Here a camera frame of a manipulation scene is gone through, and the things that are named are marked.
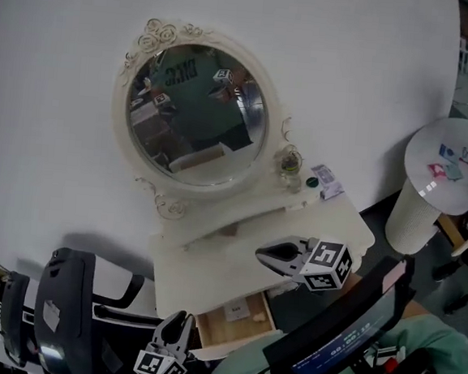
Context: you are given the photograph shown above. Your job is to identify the clear glass jar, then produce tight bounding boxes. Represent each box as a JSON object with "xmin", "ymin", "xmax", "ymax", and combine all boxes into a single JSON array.
[{"xmin": 274, "ymin": 144, "xmax": 307, "ymax": 194}]

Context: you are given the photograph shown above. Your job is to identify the white curved side table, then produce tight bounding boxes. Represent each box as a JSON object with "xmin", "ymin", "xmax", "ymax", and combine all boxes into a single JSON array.
[{"xmin": 382, "ymin": 111, "xmax": 468, "ymax": 261}]

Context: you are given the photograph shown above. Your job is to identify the person's green printed t-shirt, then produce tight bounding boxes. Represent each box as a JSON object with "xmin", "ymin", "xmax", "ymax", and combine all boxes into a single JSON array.
[{"xmin": 200, "ymin": 293, "xmax": 468, "ymax": 374}]

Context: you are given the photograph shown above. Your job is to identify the oval white-framed mirror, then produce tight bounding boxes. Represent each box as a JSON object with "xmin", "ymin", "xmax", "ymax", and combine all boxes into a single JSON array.
[{"xmin": 101, "ymin": 15, "xmax": 301, "ymax": 232}]

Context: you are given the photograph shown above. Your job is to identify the purple tissue packet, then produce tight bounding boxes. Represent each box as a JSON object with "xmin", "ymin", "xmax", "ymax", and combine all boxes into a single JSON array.
[{"xmin": 307, "ymin": 162, "xmax": 347, "ymax": 201}]

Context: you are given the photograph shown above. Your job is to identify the white dressing table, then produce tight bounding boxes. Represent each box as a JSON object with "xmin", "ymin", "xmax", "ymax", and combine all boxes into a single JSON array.
[{"xmin": 89, "ymin": 15, "xmax": 394, "ymax": 374}]

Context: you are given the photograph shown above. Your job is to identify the grey flat packet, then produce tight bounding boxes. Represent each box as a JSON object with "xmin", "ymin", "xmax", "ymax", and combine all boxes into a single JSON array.
[{"xmin": 444, "ymin": 162, "xmax": 466, "ymax": 182}]

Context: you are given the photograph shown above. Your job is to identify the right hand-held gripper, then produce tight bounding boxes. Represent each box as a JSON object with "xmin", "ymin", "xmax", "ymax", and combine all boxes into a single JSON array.
[{"xmin": 252, "ymin": 231, "xmax": 355, "ymax": 294}]

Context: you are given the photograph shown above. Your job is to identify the person's right forearm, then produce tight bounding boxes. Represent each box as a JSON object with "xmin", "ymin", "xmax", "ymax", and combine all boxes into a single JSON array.
[{"xmin": 341, "ymin": 272, "xmax": 366, "ymax": 294}]

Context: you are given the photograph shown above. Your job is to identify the black chest-mounted phone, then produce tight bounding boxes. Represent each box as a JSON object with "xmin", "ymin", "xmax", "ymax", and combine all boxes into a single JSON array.
[{"xmin": 260, "ymin": 244, "xmax": 449, "ymax": 374}]

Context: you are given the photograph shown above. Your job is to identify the white card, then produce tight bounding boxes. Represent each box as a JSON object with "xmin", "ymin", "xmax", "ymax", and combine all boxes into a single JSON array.
[{"xmin": 221, "ymin": 300, "xmax": 252, "ymax": 324}]

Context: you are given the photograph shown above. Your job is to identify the small pink item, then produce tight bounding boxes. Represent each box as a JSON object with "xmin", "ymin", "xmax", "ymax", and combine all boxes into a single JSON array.
[{"xmin": 426, "ymin": 161, "xmax": 448, "ymax": 180}]

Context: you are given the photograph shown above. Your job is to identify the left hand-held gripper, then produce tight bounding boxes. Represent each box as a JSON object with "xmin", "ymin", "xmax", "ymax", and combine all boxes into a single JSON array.
[{"xmin": 132, "ymin": 306, "xmax": 199, "ymax": 374}]

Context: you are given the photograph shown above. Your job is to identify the large black massage chair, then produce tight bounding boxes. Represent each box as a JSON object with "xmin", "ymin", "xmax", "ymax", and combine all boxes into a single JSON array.
[{"xmin": 26, "ymin": 246, "xmax": 172, "ymax": 374}]

